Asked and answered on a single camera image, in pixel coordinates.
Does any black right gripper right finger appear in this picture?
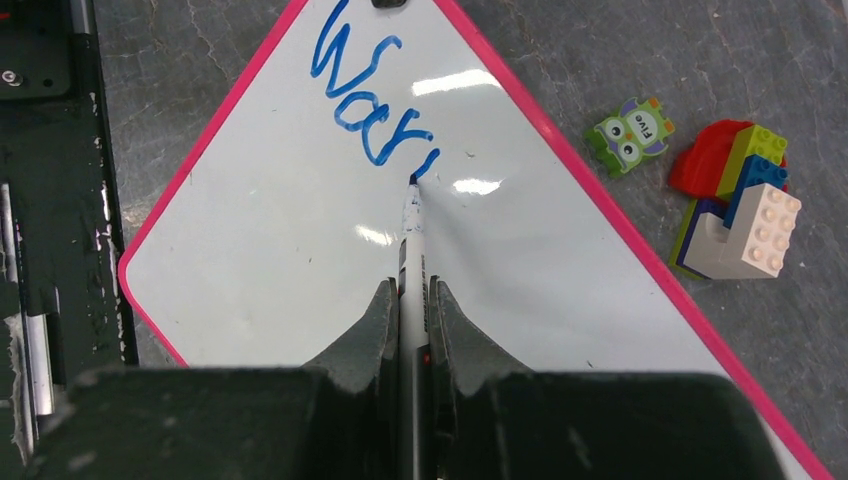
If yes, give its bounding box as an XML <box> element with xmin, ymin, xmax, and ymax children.
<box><xmin>429</xmin><ymin>278</ymin><xmax>784</xmax><ymax>479</ymax></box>

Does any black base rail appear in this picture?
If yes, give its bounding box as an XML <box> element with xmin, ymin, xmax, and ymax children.
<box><xmin>1</xmin><ymin>1</ymin><xmax>139</xmax><ymax>475</ymax></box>

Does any white board with pink rim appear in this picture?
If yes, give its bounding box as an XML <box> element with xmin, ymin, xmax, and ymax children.
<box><xmin>118</xmin><ymin>1</ymin><xmax>828</xmax><ymax>479</ymax></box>

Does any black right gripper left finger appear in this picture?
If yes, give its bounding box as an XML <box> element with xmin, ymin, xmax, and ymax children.
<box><xmin>24</xmin><ymin>278</ymin><xmax>399</xmax><ymax>479</ymax></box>

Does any black board clip far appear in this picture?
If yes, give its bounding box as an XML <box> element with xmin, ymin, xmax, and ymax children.
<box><xmin>371</xmin><ymin>0</ymin><xmax>407</xmax><ymax>9</ymax></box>

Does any colourful toy block stack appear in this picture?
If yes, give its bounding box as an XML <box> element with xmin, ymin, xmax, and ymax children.
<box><xmin>668</xmin><ymin>119</ymin><xmax>802</xmax><ymax>280</ymax></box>

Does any green frog toy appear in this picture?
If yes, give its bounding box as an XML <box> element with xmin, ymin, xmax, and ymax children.
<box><xmin>584</xmin><ymin>97</ymin><xmax>675</xmax><ymax>178</ymax></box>

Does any blue white marker pen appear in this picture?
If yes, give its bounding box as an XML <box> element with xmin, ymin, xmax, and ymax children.
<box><xmin>398</xmin><ymin>174</ymin><xmax>432</xmax><ymax>479</ymax></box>

